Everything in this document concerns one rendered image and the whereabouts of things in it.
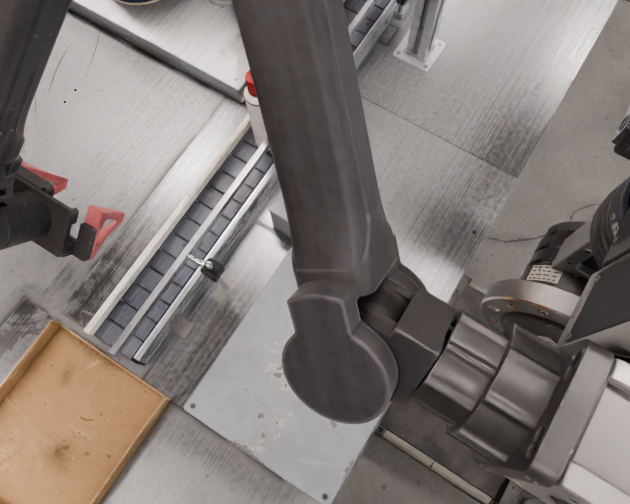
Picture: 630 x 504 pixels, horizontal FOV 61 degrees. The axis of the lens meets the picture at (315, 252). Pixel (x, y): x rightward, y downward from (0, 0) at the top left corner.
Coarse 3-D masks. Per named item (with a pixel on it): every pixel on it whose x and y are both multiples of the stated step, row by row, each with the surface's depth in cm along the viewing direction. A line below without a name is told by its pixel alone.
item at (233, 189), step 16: (368, 0) 106; (352, 32) 105; (256, 160) 96; (240, 176) 95; (224, 208) 94; (208, 224) 92; (192, 240) 91; (176, 272) 90; (160, 288) 89; (144, 304) 88; (128, 336) 87; (112, 352) 86
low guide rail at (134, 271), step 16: (240, 128) 103; (224, 160) 103; (208, 176) 101; (192, 192) 99; (176, 208) 98; (176, 224) 99; (160, 240) 97; (144, 256) 96; (128, 272) 95; (112, 304) 94; (96, 320) 92
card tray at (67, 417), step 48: (48, 336) 99; (0, 384) 94; (48, 384) 97; (96, 384) 97; (144, 384) 97; (0, 432) 95; (48, 432) 94; (96, 432) 94; (144, 432) 92; (0, 480) 92; (48, 480) 92; (96, 480) 92
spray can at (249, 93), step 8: (248, 72) 87; (248, 80) 87; (248, 88) 89; (248, 96) 90; (256, 96) 89; (248, 104) 91; (256, 104) 90; (248, 112) 95; (256, 112) 93; (256, 120) 95; (256, 128) 98; (264, 128) 97; (256, 136) 101; (264, 136) 100; (256, 144) 106
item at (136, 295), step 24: (360, 0) 117; (384, 0) 116; (360, 24) 115; (240, 144) 106; (240, 168) 105; (264, 168) 104; (216, 192) 103; (240, 192) 103; (192, 216) 102; (168, 240) 100; (216, 240) 100; (168, 264) 99; (192, 264) 99; (144, 288) 98; (168, 288) 97; (120, 312) 96; (144, 336) 95
